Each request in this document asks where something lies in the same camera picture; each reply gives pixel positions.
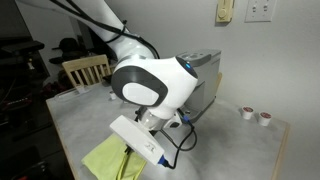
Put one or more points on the yellow-green microfiber towel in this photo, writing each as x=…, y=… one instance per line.
x=109, y=161

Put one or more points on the grey coffee maker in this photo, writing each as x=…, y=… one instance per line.
x=206, y=63

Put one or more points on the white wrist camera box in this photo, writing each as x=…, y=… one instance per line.
x=139, y=139

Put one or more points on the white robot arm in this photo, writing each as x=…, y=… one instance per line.
x=158, y=86

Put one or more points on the wooden chair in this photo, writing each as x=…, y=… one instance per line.
x=88, y=70

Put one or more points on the red-lidded coffee pod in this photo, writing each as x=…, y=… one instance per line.
x=264, y=118
x=247, y=112

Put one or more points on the beige wall dial switch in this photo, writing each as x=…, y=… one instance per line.
x=224, y=11

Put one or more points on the white wall switch plate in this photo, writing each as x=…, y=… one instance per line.
x=260, y=10

